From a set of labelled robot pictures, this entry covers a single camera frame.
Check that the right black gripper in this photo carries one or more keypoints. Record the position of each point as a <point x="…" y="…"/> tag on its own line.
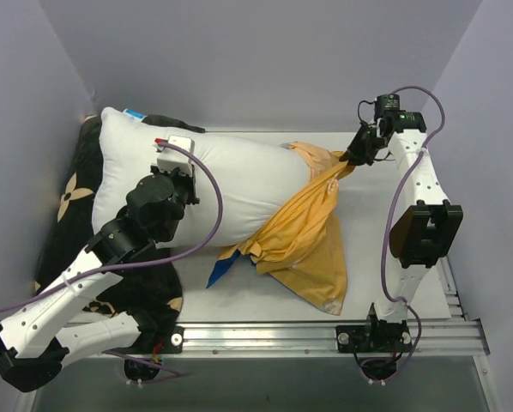
<point x="364" y="143"/>

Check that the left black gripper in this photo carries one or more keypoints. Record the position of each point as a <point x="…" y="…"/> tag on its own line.
<point x="186" y="184"/>

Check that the white pillow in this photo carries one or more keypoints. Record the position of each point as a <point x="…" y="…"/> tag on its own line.
<point x="255" y="178"/>

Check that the blue and yellow pillowcase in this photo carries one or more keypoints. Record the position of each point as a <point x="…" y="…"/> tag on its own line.
<point x="301" y="245"/>

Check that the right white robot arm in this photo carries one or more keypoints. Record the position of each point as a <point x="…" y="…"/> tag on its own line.
<point x="421" y="222"/>

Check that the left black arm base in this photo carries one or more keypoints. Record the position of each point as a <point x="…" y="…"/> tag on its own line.
<point x="170" y="343"/>

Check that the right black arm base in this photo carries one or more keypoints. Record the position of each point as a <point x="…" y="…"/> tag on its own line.
<point x="373" y="336"/>

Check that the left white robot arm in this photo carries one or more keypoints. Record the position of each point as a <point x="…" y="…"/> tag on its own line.
<point x="36" y="342"/>

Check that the black floral pillow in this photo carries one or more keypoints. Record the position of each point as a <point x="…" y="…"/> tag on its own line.
<point x="155" y="291"/>

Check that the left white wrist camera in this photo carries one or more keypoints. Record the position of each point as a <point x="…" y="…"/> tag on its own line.
<point x="172" y="155"/>

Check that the aluminium front rail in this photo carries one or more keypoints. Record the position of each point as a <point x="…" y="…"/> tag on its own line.
<point x="261" y="339"/>

